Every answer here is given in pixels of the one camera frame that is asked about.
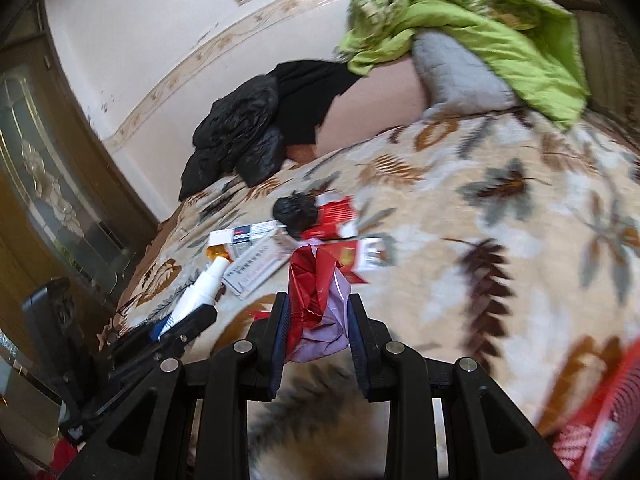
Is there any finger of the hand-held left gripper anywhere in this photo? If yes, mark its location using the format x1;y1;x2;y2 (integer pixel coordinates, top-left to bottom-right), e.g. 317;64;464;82
95;304;219;411
106;322;163;358

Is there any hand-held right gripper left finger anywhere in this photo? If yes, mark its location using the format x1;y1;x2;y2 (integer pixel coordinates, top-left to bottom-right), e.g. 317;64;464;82
60;291;302;480

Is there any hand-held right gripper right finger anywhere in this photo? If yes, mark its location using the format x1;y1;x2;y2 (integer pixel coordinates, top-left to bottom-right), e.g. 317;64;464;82
347;292;576;480

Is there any white spray bottle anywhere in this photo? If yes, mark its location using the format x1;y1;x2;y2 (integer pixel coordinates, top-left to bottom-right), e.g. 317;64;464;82
150;256;230;342

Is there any red and purple foil wrapper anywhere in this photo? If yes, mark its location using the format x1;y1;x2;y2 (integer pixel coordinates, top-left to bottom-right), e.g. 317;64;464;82
250;244;353;364

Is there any white and blue medicine box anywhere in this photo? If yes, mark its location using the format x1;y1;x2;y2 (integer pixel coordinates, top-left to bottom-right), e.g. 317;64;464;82
208;225;281;257

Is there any black plastic bag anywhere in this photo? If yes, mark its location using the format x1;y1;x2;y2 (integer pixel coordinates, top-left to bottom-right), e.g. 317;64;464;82
273;191;321;240

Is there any red plastic basket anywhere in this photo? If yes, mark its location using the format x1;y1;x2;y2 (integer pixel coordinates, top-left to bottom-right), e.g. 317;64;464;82
550;355;640;480

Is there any red cloth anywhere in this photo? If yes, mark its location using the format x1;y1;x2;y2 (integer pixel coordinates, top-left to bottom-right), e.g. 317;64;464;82
49;439;82;477

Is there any long white medicine box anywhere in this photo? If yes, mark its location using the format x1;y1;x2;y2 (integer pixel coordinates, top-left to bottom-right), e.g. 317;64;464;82
220;237;301;301

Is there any dark upright appliance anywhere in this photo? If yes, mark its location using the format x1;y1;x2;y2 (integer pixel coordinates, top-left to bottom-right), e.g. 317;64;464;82
20;276;87;411

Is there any red and white box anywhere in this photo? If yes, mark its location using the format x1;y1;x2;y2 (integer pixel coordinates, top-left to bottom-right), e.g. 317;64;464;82
320;236;396;285

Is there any torn red packet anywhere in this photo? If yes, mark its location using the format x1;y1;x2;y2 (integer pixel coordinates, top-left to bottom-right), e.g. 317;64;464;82
300;195;360;241

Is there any black puffer jacket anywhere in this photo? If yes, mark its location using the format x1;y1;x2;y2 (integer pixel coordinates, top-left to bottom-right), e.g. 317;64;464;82
178;74;288;201

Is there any wooden door with stained glass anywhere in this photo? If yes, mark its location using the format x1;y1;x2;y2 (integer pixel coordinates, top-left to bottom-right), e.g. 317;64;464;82
0;0;162;411

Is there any black cloth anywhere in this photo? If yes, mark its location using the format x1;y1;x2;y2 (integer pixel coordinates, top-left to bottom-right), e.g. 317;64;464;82
272;59;363;147

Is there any grey quilted pillow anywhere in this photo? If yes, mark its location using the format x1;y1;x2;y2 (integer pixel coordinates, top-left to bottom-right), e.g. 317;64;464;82
411;29;521;113

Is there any green quilt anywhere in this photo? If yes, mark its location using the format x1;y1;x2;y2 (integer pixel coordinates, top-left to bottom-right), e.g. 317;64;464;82
336;0;591;132

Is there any brown wooden headboard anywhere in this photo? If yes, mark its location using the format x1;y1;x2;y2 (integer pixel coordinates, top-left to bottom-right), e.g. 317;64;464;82
550;0;640;171

